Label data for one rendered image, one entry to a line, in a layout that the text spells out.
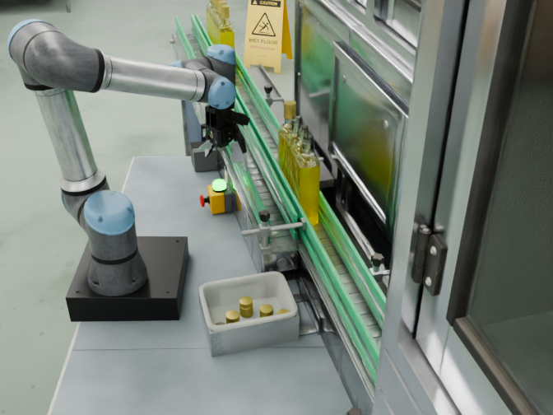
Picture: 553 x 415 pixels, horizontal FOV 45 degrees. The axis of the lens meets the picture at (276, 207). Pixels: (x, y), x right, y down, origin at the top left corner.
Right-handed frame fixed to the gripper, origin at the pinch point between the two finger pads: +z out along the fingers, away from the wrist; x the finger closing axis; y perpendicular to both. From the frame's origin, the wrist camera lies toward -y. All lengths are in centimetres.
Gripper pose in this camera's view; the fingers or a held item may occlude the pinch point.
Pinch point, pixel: (227, 163)
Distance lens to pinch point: 195.9
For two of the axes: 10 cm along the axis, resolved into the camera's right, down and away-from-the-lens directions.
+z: -0.3, 8.6, 5.0
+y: -5.9, 3.9, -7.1
